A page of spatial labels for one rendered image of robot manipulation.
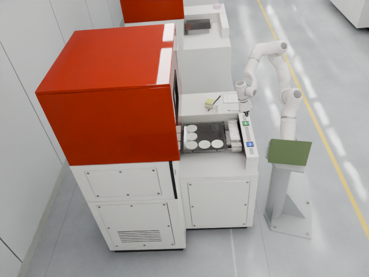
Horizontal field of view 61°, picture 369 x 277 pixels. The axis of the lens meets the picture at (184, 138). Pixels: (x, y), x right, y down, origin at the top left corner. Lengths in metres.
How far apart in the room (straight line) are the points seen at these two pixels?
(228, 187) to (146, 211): 0.68
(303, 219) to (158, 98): 2.09
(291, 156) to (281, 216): 0.90
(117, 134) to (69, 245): 1.70
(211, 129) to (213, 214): 0.76
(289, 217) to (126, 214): 1.60
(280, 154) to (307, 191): 1.09
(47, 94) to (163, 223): 1.38
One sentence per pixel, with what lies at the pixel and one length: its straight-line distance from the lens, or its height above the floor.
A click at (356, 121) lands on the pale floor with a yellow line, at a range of 4.59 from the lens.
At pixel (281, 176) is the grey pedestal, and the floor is 0.64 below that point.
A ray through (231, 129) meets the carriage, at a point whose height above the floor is 0.88.
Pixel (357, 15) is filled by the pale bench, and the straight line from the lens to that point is 6.94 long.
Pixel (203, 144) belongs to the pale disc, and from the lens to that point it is 2.62.
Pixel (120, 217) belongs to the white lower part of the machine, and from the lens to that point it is 2.61.
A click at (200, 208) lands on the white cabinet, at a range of 2.80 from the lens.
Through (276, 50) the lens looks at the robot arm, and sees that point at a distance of 2.61.
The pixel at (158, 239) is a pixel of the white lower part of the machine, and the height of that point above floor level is 0.24.
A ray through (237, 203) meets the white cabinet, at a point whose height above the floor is 0.46.
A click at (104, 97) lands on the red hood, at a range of 1.78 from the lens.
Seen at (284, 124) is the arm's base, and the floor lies 1.08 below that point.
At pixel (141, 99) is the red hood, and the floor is 1.73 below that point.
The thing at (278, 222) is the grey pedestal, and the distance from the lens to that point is 3.24.
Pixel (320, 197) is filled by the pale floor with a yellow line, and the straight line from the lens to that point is 3.54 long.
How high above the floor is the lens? 2.70
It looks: 42 degrees down
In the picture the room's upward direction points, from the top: 6 degrees counter-clockwise
